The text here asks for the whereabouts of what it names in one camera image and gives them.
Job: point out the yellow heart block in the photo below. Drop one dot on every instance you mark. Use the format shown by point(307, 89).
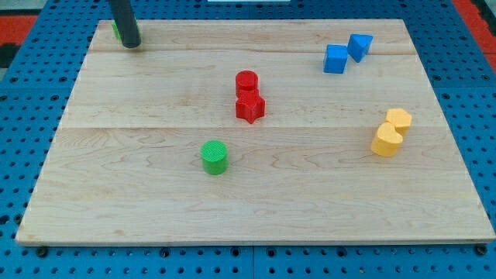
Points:
point(386, 141)

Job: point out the yellow pentagon block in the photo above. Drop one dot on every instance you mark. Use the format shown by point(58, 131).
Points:
point(400, 119)

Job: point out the green cylinder block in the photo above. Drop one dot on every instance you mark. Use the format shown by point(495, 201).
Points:
point(214, 155)

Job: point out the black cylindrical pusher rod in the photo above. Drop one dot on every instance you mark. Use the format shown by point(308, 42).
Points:
point(124, 17)

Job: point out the green block behind rod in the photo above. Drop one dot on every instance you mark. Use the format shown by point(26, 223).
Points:
point(115, 30)

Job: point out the red cylinder block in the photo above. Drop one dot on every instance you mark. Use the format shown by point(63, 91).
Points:
point(246, 81)

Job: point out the blue triangular block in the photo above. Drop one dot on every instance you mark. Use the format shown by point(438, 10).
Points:
point(359, 45)

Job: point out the blue cube block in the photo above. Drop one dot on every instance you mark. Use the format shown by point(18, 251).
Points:
point(335, 59)

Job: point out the red star block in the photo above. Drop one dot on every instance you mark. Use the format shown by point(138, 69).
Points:
point(250, 105)

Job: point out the wooden board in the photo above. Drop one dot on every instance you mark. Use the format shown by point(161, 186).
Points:
point(124, 168)

